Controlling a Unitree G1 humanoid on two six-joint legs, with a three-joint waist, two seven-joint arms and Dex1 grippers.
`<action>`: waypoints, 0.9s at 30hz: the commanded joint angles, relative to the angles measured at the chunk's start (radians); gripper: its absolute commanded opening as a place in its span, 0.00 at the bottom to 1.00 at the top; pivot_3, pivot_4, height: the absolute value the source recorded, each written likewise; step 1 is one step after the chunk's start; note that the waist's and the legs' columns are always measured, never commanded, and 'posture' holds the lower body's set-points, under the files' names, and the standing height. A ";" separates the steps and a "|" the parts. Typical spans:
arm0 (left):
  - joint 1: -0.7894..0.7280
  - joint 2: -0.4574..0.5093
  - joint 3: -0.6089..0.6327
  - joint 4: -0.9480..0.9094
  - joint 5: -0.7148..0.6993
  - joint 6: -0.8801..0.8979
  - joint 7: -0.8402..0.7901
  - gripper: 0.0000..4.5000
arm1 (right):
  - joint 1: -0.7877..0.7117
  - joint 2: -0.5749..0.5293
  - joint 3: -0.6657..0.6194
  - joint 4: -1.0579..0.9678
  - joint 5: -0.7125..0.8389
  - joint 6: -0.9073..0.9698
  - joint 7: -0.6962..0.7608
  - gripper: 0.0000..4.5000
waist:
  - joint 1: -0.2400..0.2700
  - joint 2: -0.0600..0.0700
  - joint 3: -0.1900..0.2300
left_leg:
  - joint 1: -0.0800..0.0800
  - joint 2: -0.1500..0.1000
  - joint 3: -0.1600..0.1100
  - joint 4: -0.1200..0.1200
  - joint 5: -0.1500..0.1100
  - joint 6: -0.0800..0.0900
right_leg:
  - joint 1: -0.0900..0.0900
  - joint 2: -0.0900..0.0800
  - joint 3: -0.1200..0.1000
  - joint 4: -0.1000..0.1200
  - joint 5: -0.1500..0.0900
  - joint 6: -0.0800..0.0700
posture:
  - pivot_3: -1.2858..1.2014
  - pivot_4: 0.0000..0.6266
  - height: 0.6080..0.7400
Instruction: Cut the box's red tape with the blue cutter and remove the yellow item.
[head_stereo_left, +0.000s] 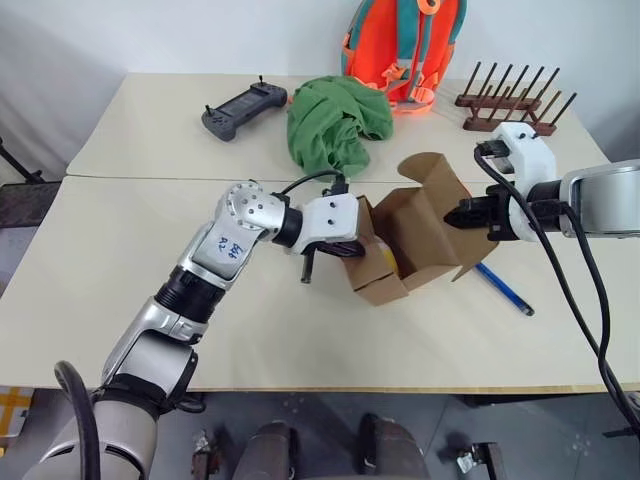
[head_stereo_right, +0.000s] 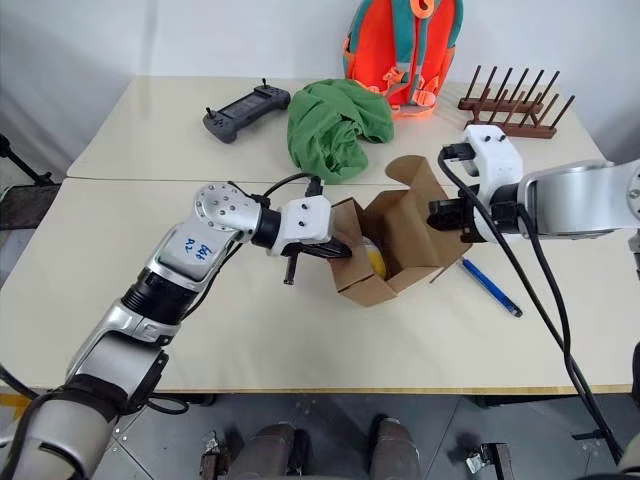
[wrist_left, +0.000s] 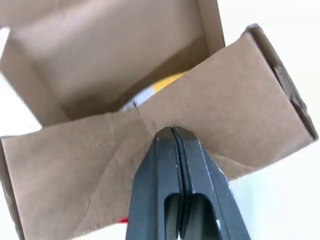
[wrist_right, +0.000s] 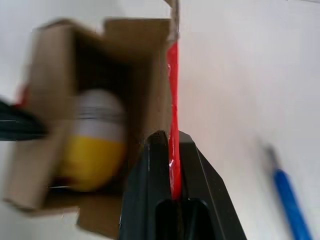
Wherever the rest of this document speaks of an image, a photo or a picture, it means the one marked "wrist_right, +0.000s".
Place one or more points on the yellow and white egg toy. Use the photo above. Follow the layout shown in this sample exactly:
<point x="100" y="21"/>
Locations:
<point x="92" y="155"/>

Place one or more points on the red tape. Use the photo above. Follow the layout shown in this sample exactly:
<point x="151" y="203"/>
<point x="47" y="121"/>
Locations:
<point x="174" y="100"/>

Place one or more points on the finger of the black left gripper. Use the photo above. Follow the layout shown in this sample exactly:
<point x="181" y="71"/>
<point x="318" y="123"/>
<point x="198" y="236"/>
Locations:
<point x="17" y="112"/>
<point x="22" y="131"/>

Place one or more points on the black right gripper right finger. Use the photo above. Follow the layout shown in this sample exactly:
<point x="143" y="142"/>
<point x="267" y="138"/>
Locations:
<point x="207" y="200"/>

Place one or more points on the brown cardboard box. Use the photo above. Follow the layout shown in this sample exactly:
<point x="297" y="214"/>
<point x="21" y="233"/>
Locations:
<point x="52" y="75"/>

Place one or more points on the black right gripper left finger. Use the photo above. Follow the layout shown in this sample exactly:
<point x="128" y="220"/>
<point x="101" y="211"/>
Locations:
<point x="142" y="190"/>

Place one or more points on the blue cutter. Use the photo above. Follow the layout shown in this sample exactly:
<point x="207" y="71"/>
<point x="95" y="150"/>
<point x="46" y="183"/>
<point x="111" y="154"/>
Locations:
<point x="290" y="192"/>

